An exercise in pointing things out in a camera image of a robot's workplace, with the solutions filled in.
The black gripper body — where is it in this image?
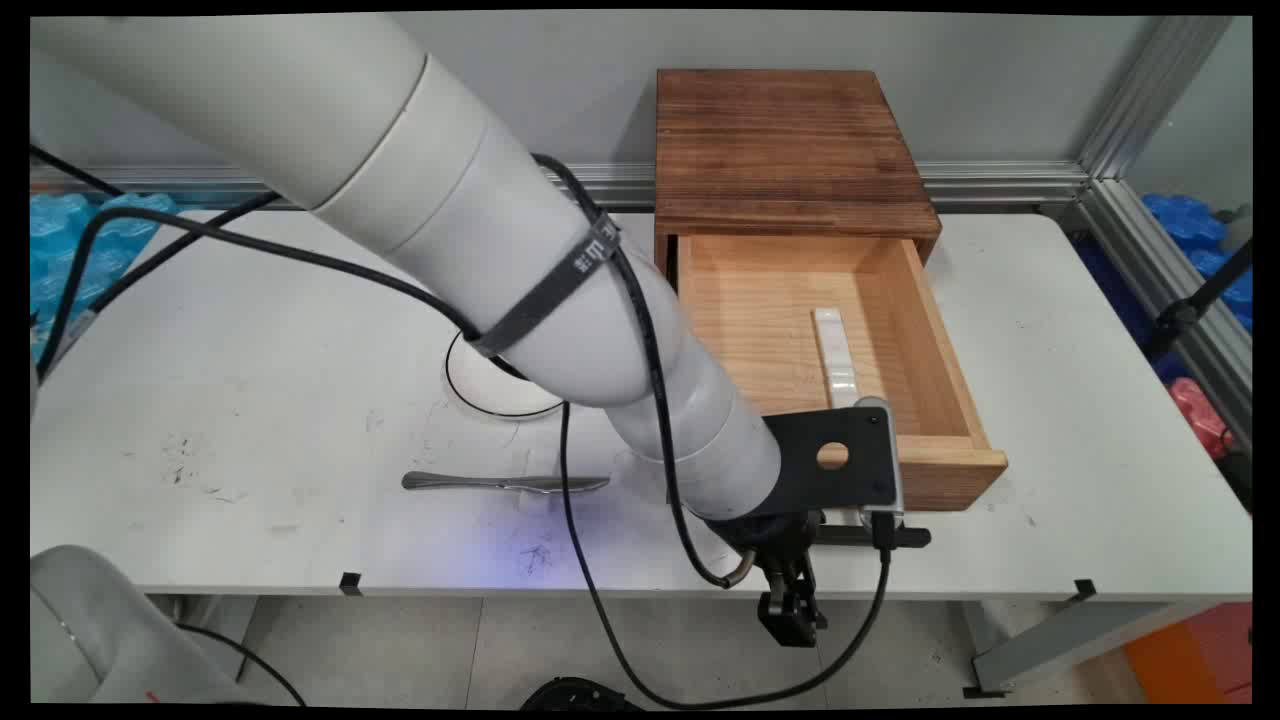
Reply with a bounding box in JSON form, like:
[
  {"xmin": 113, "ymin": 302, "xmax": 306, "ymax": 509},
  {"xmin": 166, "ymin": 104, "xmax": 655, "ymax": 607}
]
[{"xmin": 703, "ymin": 510, "xmax": 831, "ymax": 601}]

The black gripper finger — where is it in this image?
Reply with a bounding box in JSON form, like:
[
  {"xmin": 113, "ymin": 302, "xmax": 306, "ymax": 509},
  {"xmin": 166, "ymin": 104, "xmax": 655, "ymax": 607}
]
[
  {"xmin": 757, "ymin": 560, "xmax": 819, "ymax": 648},
  {"xmin": 798, "ymin": 555, "xmax": 829, "ymax": 633}
]

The steel table knife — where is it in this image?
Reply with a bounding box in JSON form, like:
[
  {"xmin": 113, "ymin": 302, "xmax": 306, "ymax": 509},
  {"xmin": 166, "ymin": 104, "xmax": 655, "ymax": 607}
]
[{"xmin": 402, "ymin": 471, "xmax": 611, "ymax": 496}]

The light wooden drawer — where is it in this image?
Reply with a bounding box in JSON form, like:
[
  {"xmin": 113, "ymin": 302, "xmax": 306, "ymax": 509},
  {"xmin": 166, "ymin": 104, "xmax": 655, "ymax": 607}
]
[{"xmin": 667, "ymin": 233, "xmax": 1009, "ymax": 513}]

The black round floor object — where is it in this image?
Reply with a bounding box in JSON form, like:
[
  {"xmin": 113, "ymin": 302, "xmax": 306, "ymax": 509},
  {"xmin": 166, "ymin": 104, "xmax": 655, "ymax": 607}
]
[{"xmin": 520, "ymin": 677, "xmax": 646, "ymax": 711}]

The white plate black rim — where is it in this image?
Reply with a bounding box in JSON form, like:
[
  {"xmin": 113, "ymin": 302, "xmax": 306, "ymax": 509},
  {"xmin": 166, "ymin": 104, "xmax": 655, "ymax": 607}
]
[{"xmin": 445, "ymin": 330, "xmax": 567, "ymax": 419}]

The orange box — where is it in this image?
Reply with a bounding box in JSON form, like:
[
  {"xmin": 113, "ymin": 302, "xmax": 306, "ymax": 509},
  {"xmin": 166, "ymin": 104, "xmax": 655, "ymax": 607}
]
[{"xmin": 1122, "ymin": 602, "xmax": 1253, "ymax": 706}]

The dark wooden cabinet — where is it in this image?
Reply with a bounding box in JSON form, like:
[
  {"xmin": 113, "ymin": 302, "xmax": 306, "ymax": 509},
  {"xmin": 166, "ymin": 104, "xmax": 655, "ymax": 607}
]
[{"xmin": 655, "ymin": 68, "xmax": 943, "ymax": 304}]

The red plastic bag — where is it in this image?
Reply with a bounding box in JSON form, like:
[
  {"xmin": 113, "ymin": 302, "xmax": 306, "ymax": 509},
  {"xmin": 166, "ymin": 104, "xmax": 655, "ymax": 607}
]
[{"xmin": 1168, "ymin": 377, "xmax": 1238, "ymax": 461}]

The black stand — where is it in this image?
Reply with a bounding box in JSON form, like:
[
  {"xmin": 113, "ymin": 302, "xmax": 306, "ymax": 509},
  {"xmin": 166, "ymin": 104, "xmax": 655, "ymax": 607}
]
[{"xmin": 1140, "ymin": 240, "xmax": 1253, "ymax": 363}]

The blue bubble wrap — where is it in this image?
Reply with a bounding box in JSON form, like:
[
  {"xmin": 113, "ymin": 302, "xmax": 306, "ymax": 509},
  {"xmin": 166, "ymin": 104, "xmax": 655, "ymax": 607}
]
[
  {"xmin": 30, "ymin": 192, "xmax": 181, "ymax": 363},
  {"xmin": 1140, "ymin": 193, "xmax": 1253, "ymax": 336}
]

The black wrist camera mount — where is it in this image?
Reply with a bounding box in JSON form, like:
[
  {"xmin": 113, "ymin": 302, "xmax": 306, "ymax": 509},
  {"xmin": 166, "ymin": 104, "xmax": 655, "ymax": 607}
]
[{"xmin": 765, "ymin": 397, "xmax": 906, "ymax": 551}]

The black drawer handle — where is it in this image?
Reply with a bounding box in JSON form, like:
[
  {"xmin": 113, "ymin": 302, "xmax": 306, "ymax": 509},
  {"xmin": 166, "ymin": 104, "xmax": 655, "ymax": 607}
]
[{"xmin": 815, "ymin": 510, "xmax": 933, "ymax": 549}]

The black camera cable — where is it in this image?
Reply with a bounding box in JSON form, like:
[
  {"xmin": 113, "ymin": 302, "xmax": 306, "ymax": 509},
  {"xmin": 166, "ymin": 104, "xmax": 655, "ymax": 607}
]
[{"xmin": 35, "ymin": 205, "xmax": 896, "ymax": 711}]

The grey velcro strap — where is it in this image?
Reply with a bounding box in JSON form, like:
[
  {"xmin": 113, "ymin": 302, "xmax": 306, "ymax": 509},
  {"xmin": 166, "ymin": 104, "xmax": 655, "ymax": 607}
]
[{"xmin": 468, "ymin": 213, "xmax": 623, "ymax": 359}]

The aluminium frame rail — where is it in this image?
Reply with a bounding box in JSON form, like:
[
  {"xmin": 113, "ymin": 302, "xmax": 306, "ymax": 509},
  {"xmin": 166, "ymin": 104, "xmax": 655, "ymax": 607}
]
[
  {"xmin": 1075, "ymin": 180, "xmax": 1253, "ymax": 451},
  {"xmin": 30, "ymin": 160, "xmax": 1091, "ymax": 211}
]

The black base cable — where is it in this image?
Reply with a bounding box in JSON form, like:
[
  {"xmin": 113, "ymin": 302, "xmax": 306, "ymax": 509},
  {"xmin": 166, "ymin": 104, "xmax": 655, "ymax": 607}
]
[{"xmin": 175, "ymin": 625, "xmax": 306, "ymax": 706}]

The aluminium frame post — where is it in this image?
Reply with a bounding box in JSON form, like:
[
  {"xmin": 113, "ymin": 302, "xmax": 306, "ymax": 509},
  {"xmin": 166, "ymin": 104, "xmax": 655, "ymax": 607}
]
[{"xmin": 1075, "ymin": 15, "xmax": 1236, "ymax": 181}]

